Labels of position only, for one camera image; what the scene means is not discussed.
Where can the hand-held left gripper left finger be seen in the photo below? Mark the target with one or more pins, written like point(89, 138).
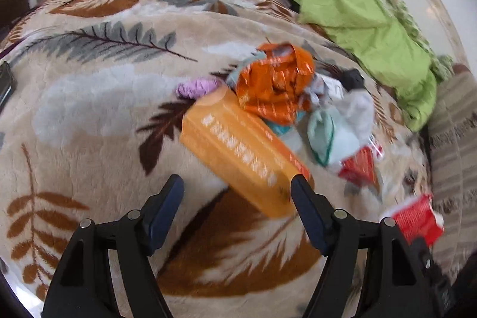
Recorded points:
point(169, 207)

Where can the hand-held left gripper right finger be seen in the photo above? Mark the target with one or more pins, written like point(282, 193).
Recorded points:
point(306, 208)

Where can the light blue tissue packet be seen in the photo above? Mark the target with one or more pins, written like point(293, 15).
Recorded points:
point(322, 135)

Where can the orange cardboard box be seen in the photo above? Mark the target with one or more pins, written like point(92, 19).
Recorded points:
point(231, 150)

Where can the white spray bottle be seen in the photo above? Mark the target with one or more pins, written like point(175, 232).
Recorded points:
point(359, 117)

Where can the small red packet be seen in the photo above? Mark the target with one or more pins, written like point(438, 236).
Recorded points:
point(359, 167)

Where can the teal wrapper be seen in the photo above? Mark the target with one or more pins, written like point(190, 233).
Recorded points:
point(281, 128)

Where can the large red packet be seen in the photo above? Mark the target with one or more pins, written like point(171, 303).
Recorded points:
point(415, 219)

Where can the white crumpled wrapper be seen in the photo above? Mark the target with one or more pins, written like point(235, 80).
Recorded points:
point(328, 89)

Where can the purple crumpled wrapper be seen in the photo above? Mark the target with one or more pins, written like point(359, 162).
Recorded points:
point(195, 87)

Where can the orange snack bag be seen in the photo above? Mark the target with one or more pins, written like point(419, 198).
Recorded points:
point(274, 79)

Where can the black plastic bag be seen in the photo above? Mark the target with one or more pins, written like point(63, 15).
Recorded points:
point(353, 79)

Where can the striped beige pillow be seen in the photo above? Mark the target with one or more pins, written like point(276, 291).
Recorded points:
point(452, 154)

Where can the black smartphone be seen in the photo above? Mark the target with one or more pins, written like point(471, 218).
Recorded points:
point(5, 83)

